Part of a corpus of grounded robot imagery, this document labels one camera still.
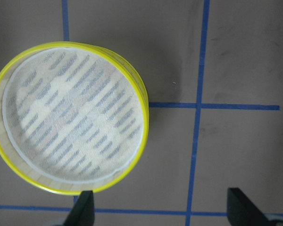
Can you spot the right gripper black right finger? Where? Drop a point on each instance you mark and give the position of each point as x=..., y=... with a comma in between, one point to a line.
x=241, y=211

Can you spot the yellow bamboo steamer layer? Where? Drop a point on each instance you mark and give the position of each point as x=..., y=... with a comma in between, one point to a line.
x=132, y=70
x=72, y=118

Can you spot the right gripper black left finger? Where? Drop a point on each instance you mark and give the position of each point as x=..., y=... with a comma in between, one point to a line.
x=82, y=213

